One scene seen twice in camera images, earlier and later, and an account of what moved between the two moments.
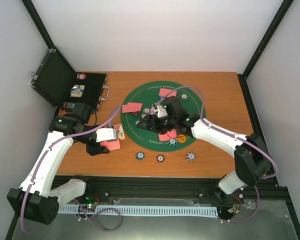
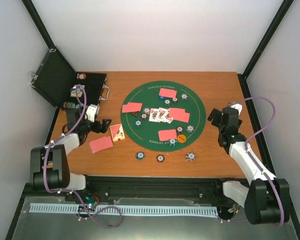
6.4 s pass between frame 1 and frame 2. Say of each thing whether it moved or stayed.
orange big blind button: stayed
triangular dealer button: stayed
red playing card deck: moved
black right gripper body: moved
